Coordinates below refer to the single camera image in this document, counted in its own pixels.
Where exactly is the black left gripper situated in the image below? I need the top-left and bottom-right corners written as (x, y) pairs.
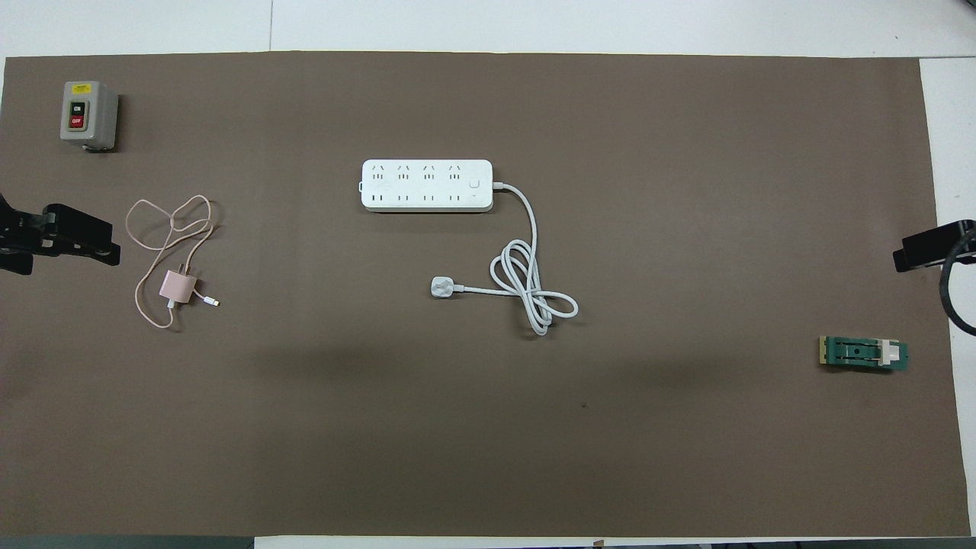
top-left (0, 194), bottom-right (121, 275)

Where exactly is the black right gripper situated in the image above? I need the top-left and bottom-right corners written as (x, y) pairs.
top-left (893, 220), bottom-right (976, 273)

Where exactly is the pink charger plug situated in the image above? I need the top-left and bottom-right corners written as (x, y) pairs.
top-left (158, 263), bottom-right (201, 310)

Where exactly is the pink charging cable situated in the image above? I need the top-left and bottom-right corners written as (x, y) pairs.
top-left (125, 194), bottom-right (222, 330)

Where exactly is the white power strip with cord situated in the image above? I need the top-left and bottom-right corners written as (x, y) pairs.
top-left (360, 159), bottom-right (579, 337)

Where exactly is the brown table mat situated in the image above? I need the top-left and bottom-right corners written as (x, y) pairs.
top-left (0, 52), bottom-right (971, 537)

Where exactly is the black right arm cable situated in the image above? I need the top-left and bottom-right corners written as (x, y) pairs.
top-left (940, 227), bottom-right (976, 336)

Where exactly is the green knife switch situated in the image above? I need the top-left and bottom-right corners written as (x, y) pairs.
top-left (819, 335), bottom-right (910, 374)

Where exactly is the grey on-off switch box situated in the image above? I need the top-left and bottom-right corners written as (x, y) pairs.
top-left (60, 81), bottom-right (120, 152)

